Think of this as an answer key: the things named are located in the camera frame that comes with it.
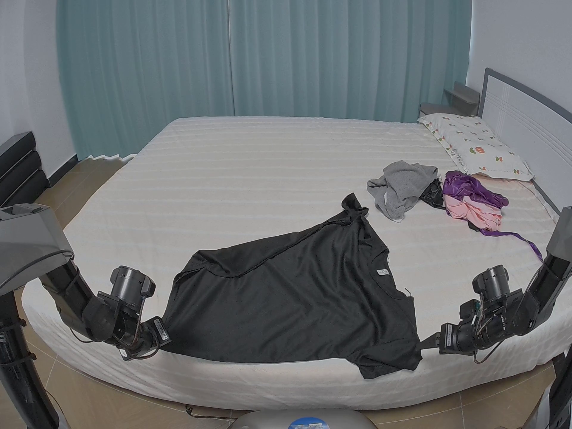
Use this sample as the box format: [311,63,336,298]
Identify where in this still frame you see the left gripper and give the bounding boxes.
[136,315,173,360]

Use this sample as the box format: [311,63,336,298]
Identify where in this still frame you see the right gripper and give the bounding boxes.
[439,322,478,355]

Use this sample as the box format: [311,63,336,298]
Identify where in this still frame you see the black T-shirt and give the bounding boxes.
[161,193,423,380]

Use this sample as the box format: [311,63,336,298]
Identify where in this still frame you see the bed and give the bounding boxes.
[20,67,572,412]

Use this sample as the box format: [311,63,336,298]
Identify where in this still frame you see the pink garment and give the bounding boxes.
[445,195,503,232]

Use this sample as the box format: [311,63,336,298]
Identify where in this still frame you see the small black garment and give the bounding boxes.
[420,179,447,209]

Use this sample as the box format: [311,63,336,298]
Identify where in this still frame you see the purple garment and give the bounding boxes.
[440,170,543,260]

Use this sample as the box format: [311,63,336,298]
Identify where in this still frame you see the grey garment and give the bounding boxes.
[367,160,441,222]

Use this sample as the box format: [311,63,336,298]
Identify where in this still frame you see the white printed pillow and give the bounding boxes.
[418,114,535,182]

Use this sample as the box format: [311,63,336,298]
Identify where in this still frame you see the dark grey chest of drawers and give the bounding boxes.
[0,131,49,207]

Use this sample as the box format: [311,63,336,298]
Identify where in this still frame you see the grey bedside table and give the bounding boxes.
[419,82,481,118]

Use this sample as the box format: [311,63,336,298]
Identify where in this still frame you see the blue-green curtain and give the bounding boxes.
[56,0,234,162]
[228,0,472,124]

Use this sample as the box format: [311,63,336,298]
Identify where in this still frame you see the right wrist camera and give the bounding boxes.
[460,300,485,327]

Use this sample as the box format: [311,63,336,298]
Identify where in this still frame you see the black cable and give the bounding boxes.
[185,404,237,421]

